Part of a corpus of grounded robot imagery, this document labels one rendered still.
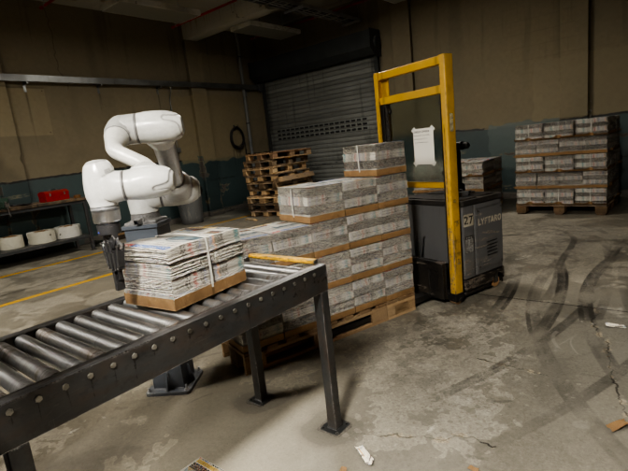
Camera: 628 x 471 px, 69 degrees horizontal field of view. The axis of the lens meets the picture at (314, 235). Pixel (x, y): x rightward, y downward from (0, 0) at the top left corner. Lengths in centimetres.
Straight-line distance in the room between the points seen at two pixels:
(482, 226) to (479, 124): 550
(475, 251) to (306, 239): 153
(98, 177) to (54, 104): 778
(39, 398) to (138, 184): 69
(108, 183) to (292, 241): 149
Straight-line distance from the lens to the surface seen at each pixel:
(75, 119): 950
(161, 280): 171
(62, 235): 862
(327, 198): 299
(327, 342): 212
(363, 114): 1027
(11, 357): 169
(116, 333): 165
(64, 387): 141
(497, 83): 916
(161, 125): 212
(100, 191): 165
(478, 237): 386
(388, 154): 332
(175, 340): 154
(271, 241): 281
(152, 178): 162
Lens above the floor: 132
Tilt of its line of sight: 11 degrees down
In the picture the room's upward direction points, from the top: 6 degrees counter-clockwise
